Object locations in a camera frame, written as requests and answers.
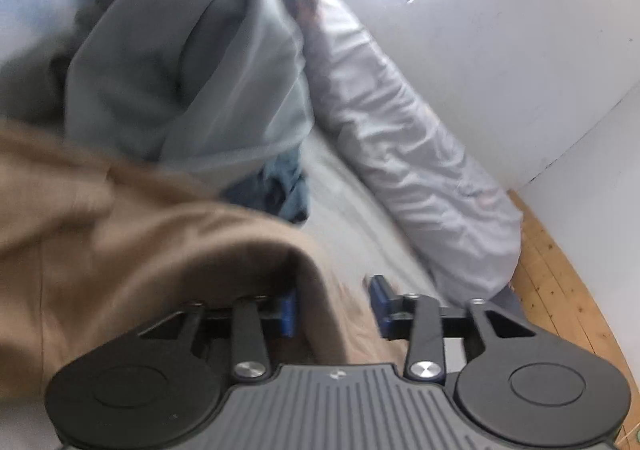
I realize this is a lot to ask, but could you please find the tan t-shirt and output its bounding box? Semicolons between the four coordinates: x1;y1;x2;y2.
1;121;405;401

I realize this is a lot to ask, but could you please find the wooden bed headboard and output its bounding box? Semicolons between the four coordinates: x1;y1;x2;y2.
509;191;639;449

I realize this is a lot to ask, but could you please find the dark blue garment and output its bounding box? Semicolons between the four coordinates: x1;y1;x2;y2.
221;149;310;225

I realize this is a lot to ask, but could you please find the light grey bed sheet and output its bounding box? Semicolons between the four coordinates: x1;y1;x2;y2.
300;129;440;318

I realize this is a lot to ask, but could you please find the light grey rolled duvet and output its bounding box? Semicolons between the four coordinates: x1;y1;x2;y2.
284;0;522;314

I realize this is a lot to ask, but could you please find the grey-green hoodie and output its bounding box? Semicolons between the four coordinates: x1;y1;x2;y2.
64;0;314;184

